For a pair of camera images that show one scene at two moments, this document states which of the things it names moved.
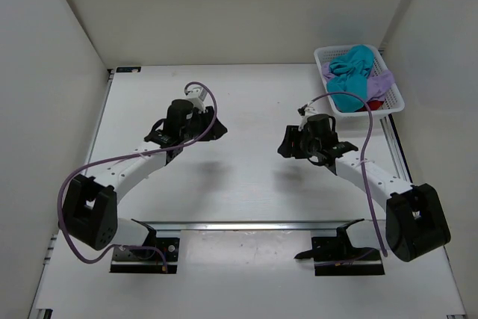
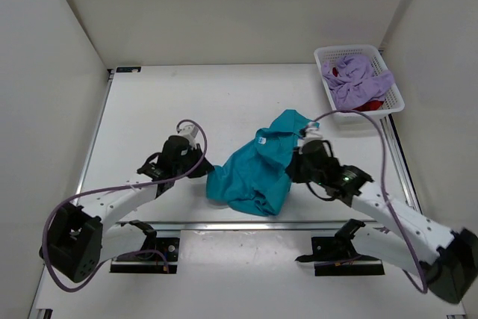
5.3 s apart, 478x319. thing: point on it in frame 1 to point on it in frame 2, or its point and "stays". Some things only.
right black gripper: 290,149 to 293,170
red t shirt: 373,104 stays
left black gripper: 214,132 to 202,168
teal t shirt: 349,74 to 256,178
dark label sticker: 128,69 stays
